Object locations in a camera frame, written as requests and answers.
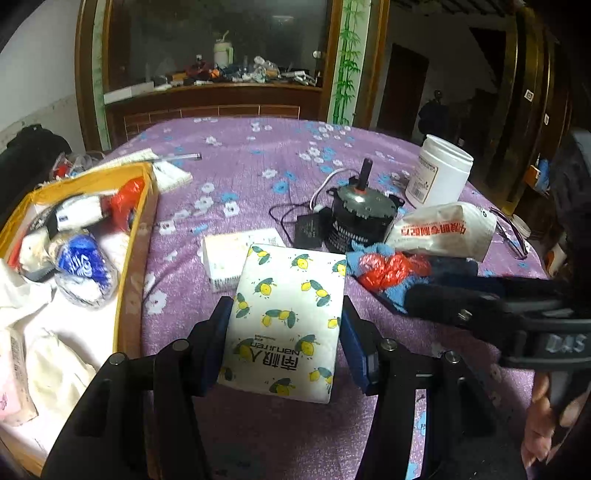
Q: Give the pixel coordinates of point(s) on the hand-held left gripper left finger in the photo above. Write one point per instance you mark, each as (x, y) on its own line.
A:
(217, 323)

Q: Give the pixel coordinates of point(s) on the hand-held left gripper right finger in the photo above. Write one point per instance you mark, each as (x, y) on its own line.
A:
(355, 350)

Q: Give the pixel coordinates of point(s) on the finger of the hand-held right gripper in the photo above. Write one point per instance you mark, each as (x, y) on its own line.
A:
(443, 304)
(521, 286)

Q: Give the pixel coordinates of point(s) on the blue cloth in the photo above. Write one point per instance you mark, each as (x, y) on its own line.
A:
(392, 297)

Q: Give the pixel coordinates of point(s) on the white tissue pack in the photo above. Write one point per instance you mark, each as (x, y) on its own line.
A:
(221, 263)

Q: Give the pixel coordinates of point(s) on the red plastic bag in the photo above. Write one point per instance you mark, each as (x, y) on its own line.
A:
(124, 198)
(392, 272)

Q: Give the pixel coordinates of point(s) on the lemon print tissue pack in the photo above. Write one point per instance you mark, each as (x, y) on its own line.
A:
(281, 323)

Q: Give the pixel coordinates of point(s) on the yellow taped cardboard box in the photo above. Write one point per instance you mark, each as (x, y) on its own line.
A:
(134, 258)

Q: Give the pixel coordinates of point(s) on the blue printed plastic bag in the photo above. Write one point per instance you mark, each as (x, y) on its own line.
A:
(81, 263)

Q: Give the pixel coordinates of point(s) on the person's right hand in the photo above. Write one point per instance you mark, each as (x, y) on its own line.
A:
(540, 429)

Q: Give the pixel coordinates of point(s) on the clear safety glasses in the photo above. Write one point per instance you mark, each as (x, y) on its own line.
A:
(508, 228)

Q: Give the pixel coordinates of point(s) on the white red-print plastic bag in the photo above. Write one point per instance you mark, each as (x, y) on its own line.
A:
(443, 226)

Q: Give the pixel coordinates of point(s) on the black electric motor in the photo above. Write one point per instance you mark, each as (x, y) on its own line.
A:
(360, 217)

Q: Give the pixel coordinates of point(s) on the white plastic jar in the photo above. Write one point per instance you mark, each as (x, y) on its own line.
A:
(438, 175)

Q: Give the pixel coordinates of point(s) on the black power adapter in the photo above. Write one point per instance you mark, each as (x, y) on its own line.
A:
(309, 228)

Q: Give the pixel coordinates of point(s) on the lined paper notebook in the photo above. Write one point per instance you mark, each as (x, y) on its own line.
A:
(171, 175)

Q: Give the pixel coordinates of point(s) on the cream cloth bag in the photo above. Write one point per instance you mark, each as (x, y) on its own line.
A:
(60, 374)

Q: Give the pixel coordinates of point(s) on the clear ballpoint pen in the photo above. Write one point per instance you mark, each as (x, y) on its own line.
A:
(184, 157)

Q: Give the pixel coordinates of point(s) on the purple floral tablecloth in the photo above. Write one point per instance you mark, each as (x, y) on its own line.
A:
(277, 152)

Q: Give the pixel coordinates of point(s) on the dark wooden wardrobe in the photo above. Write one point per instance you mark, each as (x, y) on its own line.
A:
(521, 92)

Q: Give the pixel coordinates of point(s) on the white cloth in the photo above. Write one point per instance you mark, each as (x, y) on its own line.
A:
(23, 295)

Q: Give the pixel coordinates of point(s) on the white fabric bundle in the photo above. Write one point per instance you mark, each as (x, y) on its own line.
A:
(34, 249)

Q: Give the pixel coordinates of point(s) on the wooden glass cabinet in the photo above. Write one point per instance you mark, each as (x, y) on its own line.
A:
(207, 110)

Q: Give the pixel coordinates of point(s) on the clear plastic bag of bottles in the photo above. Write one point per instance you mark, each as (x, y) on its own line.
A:
(74, 164)

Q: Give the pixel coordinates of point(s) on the pink packet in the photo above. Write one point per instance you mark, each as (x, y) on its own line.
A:
(14, 397)

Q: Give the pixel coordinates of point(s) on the flat white box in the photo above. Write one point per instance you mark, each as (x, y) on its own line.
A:
(134, 92)

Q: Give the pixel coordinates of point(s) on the clutter of small items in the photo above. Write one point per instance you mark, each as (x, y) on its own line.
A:
(240, 74)

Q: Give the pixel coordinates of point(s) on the white thermos cup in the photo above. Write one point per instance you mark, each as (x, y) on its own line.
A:
(222, 53)

